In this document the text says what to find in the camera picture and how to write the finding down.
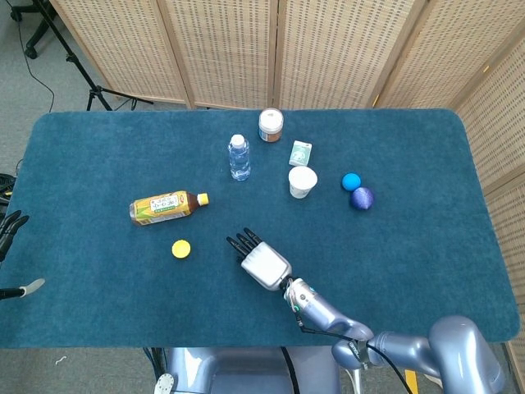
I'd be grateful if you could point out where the small white green carton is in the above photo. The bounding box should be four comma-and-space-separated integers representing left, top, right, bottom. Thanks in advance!
288, 140, 313, 167

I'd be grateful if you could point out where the thin black floor cable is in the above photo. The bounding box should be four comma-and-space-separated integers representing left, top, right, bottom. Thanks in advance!
16, 20, 57, 114

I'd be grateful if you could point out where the glass jar white lid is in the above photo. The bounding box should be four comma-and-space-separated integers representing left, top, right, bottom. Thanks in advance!
258, 108, 285, 144

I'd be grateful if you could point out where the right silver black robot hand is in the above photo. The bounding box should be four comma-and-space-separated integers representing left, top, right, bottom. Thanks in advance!
226, 227, 293, 292

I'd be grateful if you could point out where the clear plastic water bottle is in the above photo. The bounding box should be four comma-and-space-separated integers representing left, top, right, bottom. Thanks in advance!
228, 134, 252, 181

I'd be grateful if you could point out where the purple ball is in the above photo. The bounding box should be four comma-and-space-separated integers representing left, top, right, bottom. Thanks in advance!
350, 186, 375, 212

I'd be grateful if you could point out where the black office chair base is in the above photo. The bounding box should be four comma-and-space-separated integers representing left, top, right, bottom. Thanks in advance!
10, 0, 53, 58

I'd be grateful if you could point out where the black cable bundle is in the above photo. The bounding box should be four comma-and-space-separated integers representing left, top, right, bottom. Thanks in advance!
0, 172, 17, 208

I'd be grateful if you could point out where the teal table cloth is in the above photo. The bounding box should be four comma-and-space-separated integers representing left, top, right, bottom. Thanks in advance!
0, 108, 522, 350

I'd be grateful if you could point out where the silver robot torso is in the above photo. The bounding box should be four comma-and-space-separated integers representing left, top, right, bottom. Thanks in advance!
154, 346, 341, 394

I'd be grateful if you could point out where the white paper cup blue print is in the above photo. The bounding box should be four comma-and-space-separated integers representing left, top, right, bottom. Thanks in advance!
288, 165, 318, 199

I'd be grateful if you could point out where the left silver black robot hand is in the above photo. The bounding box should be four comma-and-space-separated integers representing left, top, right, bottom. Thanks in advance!
0, 210, 46, 300

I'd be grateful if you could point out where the black tripod stand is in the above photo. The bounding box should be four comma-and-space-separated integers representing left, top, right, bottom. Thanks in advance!
34, 0, 155, 112

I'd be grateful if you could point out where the light blue ball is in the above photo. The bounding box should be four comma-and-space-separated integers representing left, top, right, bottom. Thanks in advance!
341, 172, 362, 192

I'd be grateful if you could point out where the tea bottle yellow label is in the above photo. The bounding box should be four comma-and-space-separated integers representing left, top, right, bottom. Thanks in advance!
129, 190, 210, 227

